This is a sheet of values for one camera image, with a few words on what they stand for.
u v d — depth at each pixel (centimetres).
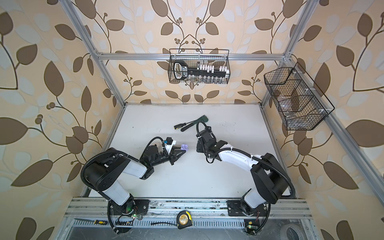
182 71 85
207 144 67
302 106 72
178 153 81
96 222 71
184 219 69
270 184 43
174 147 78
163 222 71
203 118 111
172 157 77
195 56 90
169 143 75
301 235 65
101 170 48
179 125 105
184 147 85
